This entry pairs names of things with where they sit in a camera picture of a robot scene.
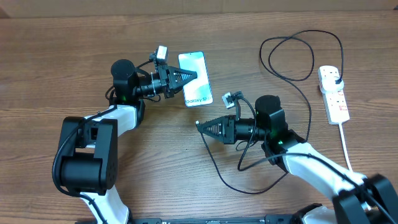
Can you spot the blue Galaxy smartphone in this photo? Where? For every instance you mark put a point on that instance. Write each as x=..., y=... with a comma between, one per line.
x=198, y=91

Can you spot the white power strip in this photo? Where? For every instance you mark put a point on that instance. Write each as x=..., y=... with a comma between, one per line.
x=335, y=103

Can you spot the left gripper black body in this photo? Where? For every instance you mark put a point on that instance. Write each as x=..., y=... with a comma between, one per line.
x=163, y=81

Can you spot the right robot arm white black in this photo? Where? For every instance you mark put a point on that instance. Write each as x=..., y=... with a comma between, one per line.
x=355, y=197

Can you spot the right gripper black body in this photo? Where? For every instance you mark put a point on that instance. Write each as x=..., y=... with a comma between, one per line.
x=230, y=129

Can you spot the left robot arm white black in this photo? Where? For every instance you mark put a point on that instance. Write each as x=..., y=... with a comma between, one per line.
x=86, y=163

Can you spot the white charger plug adapter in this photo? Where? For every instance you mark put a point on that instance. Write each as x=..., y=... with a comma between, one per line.
x=331, y=84

